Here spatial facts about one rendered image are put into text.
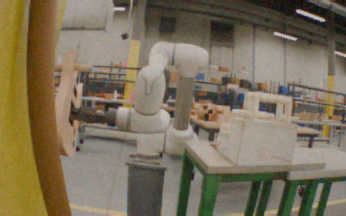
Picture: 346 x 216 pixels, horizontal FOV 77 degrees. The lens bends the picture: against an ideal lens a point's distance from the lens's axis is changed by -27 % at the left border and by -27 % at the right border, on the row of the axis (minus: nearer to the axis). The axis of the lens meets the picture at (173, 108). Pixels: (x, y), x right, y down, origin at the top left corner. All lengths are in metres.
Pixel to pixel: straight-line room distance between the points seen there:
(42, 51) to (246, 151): 0.94
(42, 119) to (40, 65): 0.04
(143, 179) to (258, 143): 1.02
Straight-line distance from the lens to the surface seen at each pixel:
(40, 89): 0.19
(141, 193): 1.92
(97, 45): 12.47
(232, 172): 1.06
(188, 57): 1.54
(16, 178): 0.22
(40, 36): 0.19
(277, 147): 1.11
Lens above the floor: 1.18
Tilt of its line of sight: 3 degrees down
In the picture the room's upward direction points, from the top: 6 degrees clockwise
